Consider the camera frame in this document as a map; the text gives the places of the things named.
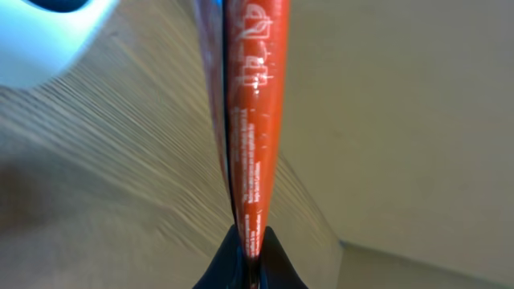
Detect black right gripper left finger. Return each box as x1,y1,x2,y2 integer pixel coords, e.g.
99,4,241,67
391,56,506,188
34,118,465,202
193,226,246,289

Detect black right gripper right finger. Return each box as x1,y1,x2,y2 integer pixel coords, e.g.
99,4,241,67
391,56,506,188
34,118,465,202
259,226,308,289

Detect red snack stick packet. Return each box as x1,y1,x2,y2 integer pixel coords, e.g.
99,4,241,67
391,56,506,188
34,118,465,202
194,0,291,260

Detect white barcode scanner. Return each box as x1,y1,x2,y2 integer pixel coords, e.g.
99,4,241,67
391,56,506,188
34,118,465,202
1,0,118,88

